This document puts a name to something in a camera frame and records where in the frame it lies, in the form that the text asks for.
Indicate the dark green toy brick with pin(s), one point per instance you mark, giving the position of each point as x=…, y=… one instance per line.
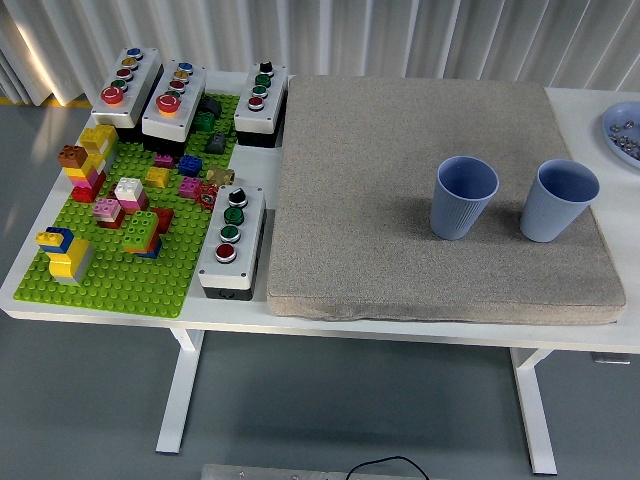
x=204, y=121

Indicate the green orange blue brick stack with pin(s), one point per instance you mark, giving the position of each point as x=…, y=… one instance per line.
x=140, y=227

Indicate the yellow toy brick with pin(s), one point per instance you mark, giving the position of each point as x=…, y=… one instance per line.
x=157, y=177

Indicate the pink white red brick stack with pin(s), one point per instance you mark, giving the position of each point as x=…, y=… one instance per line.
x=106, y=209

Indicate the brass pipe fitting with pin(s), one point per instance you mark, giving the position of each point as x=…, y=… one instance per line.
x=220, y=175

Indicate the yellow white brick stack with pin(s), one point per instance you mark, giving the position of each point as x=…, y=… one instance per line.
x=97, y=136

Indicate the blue plastic plate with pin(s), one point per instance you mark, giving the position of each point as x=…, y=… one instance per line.
x=616, y=114

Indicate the blue toy brick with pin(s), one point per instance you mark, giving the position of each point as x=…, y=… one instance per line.
x=190, y=165

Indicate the grey toy brick piece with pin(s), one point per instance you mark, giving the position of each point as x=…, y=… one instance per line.
x=216, y=143

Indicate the four-button control box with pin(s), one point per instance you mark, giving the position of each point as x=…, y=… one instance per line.
x=272, y=100
x=250, y=240

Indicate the five-button control box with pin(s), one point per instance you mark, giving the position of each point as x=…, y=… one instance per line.
x=192, y=95
x=145, y=75

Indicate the red valve handwheel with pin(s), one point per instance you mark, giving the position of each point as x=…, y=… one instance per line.
x=206, y=197

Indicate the magenta toy brick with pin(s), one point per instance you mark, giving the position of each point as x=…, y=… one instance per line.
x=164, y=161
x=189, y=187

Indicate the green studded baseplate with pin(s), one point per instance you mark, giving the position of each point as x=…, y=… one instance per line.
x=115, y=285

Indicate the brown yellow red brick tower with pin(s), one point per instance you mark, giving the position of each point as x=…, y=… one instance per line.
x=82, y=175

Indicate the white pleated curtain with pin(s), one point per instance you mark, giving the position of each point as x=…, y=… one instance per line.
x=350, y=35

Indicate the white table leg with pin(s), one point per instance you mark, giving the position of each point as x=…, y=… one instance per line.
x=534, y=410
x=179, y=390

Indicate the blue ribbed plastic cup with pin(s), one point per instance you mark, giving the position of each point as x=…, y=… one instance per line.
x=545, y=220
x=457, y=215

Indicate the blue yellow grey brick stack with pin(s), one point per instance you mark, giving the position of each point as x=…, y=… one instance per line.
x=70, y=260

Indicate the red toy brick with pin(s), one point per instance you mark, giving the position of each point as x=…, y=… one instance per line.
x=164, y=219

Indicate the grey metal bracket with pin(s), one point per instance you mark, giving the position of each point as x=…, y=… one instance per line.
x=610, y=358

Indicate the grey-brown fabric mat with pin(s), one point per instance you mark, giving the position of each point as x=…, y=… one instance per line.
x=375, y=200

